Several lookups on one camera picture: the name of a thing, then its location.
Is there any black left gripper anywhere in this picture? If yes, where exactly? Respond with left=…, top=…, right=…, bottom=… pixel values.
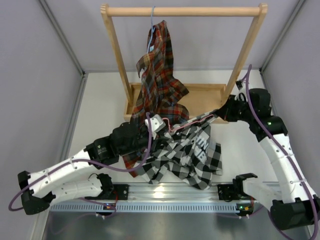
left=118, top=128, right=169, bottom=157

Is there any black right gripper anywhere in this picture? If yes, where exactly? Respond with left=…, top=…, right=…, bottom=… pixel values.
left=216, top=95, right=256, bottom=124

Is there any pink wire hanger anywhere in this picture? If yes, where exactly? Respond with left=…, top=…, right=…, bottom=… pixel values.
left=162, top=112, right=217, bottom=134

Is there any black white checkered shirt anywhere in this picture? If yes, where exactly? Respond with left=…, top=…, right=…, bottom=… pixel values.
left=137, top=121, right=223, bottom=190

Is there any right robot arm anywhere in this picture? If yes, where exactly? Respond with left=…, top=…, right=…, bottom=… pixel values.
left=216, top=88, right=320, bottom=230

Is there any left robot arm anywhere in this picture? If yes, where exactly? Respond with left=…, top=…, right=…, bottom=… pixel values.
left=17, top=118, right=165, bottom=215

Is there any brown red plaid shirt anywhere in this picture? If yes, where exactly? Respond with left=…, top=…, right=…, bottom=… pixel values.
left=122, top=20, right=190, bottom=178

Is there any wooden clothes rack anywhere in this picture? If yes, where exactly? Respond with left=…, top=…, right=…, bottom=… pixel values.
left=100, top=3, right=268, bottom=121

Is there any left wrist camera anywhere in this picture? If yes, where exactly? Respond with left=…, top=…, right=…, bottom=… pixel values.
left=144, top=114, right=166, bottom=133

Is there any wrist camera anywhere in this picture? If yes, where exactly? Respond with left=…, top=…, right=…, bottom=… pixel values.
left=235, top=80, right=251, bottom=94
left=144, top=114, right=166, bottom=133

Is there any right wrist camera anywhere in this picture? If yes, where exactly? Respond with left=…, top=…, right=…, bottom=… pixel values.
left=235, top=80, right=251, bottom=94

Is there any aluminium mounting rail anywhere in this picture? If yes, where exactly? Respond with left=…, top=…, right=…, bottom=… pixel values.
left=109, top=181, right=281, bottom=203

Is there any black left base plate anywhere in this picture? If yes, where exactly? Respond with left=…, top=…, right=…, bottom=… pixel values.
left=108, top=184, right=130, bottom=201

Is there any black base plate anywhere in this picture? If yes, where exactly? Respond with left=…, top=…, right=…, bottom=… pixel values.
left=217, top=184, right=247, bottom=202
left=108, top=184, right=130, bottom=201

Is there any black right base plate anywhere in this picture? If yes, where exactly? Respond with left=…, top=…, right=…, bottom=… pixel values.
left=217, top=184, right=247, bottom=202

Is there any grey slotted cable duct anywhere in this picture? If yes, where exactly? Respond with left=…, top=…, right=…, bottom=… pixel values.
left=50, top=201, right=245, bottom=214

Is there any blue wire hanger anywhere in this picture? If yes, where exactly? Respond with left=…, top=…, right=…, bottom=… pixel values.
left=147, top=5, right=156, bottom=53

